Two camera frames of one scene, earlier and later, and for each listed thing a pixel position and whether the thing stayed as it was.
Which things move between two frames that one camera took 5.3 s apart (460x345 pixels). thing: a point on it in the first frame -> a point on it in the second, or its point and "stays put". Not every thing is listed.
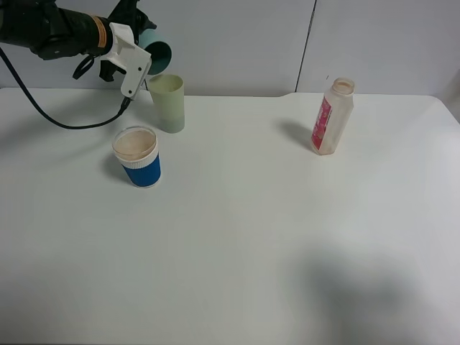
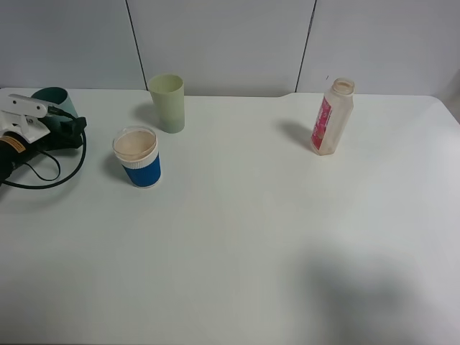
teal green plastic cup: x=158 y=47 -> x=56 y=98
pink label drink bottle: x=334 y=116 stays put
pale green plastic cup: x=167 y=92 stays put
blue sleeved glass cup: x=136 y=147 stays put
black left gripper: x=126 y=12 -> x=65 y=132
